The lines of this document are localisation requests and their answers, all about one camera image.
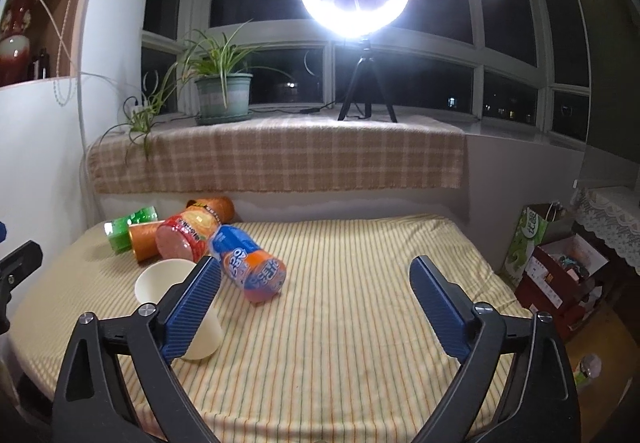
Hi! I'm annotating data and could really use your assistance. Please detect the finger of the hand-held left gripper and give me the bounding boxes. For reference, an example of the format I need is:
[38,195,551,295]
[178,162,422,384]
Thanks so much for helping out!
[0,243,44,335]

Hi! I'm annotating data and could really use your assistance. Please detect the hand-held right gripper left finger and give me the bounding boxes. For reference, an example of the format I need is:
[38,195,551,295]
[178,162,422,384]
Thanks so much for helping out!
[52,255,223,443]

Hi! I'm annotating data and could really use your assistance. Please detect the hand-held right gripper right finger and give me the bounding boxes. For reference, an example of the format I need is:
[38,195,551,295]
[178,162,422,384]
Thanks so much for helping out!
[409,255,583,443]

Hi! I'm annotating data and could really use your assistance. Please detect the cream paper cup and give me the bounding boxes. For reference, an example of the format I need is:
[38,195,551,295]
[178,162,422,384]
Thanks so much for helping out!
[135,259,224,362]

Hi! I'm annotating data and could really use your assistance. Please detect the blue orange snack canister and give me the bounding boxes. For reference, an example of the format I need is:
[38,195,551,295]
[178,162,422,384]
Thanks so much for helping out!
[209,224,287,306]

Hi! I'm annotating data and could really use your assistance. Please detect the red snack canister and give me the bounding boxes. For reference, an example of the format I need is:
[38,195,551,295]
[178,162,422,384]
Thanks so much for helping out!
[155,205,223,264]

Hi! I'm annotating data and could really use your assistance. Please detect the orange metallic canister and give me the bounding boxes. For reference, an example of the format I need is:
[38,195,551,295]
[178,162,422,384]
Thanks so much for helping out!
[128,221,166,264]

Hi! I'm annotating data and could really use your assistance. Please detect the yellow striped cloth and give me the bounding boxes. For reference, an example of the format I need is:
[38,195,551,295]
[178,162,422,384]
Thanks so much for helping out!
[10,215,531,443]

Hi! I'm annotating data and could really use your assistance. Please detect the brown orange snack canister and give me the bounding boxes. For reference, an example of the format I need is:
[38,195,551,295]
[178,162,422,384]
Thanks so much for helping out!
[186,195,236,226]

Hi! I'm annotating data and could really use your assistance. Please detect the green paper bag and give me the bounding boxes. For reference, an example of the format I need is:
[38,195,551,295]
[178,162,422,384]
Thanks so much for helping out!
[501,204,576,289]

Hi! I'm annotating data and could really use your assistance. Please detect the green snack canister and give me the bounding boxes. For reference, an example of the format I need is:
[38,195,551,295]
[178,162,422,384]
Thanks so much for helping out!
[104,205,160,254]

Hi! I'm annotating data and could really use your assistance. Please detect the red cardboard box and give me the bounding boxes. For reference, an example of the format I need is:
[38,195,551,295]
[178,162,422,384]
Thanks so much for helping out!
[515,233,608,329]

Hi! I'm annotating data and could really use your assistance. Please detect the clear plastic bottle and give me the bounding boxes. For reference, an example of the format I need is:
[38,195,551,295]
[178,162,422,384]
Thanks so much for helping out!
[572,353,603,391]

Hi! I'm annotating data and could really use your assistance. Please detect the beige checked cloth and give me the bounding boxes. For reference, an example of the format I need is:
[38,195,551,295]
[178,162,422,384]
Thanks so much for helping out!
[85,115,466,196]

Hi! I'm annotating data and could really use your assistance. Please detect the green pot saucer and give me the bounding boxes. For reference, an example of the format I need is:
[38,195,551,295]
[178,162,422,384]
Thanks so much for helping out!
[194,110,256,126]

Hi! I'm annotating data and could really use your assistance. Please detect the white lace cloth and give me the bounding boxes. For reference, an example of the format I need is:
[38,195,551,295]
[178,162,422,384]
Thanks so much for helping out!
[572,185,640,274]

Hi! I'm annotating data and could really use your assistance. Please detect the white power strip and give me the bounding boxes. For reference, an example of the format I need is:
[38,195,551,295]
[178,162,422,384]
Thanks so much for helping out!
[122,95,151,118]

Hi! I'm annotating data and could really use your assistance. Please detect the small dark bottles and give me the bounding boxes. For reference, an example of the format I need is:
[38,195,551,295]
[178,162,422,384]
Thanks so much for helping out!
[32,48,51,80]

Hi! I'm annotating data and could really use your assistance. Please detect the green plant pot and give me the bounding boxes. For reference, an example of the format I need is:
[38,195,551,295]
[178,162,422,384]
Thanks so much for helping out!
[194,73,253,118]

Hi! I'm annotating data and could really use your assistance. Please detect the red white vase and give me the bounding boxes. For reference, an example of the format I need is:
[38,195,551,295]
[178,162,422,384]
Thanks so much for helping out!
[0,0,39,86]

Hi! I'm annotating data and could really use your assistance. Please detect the black tripod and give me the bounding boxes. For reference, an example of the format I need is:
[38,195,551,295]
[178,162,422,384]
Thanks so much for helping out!
[337,39,398,124]

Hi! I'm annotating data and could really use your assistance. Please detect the spider plant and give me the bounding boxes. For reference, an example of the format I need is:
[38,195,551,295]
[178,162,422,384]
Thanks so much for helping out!
[97,20,293,158]

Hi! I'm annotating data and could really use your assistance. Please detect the white cable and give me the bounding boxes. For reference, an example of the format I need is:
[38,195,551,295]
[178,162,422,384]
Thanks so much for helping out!
[27,0,82,108]

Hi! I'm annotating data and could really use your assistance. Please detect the black cable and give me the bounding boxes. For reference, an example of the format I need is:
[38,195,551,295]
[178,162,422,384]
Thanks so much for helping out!
[250,102,342,116]

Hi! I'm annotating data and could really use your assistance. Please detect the white window frame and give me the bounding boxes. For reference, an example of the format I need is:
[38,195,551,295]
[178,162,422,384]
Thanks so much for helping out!
[141,0,593,138]

